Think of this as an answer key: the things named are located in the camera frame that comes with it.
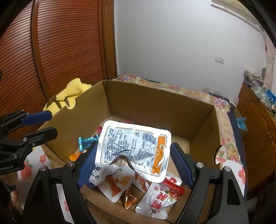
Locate orange white chicken feet pouch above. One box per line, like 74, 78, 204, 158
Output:
69, 150, 86, 161

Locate blue foil candy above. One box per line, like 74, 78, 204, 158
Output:
78, 134, 99, 152

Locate white silver printed pouch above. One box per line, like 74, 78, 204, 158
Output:
95, 120, 172, 183

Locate small orange snack packet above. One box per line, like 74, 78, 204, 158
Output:
120, 187, 139, 210

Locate white floral bed blanket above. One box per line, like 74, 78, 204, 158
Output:
16, 146, 247, 224

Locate white orange snack pouch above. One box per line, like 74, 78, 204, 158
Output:
87, 164, 150, 203

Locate brown cardboard box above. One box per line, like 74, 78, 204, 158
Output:
38, 79, 224, 224

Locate white red snack pouch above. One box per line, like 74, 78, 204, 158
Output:
135, 174, 185, 220

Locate yellow pikachu plush toy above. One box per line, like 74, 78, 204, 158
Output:
43, 78, 92, 115

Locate wooden sideboard cabinet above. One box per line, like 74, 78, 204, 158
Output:
237, 84, 275, 190

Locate wooden slatted wardrobe door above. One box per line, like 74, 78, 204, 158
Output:
0, 0, 118, 138

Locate blue tissue pack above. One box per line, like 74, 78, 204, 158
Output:
266, 90, 276, 105

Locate beige curtain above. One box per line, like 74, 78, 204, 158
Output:
264, 34, 275, 94

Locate white air conditioner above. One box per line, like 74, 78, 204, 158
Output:
211, 0, 262, 29

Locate white wall switch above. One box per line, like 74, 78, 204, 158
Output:
215, 56, 225, 64

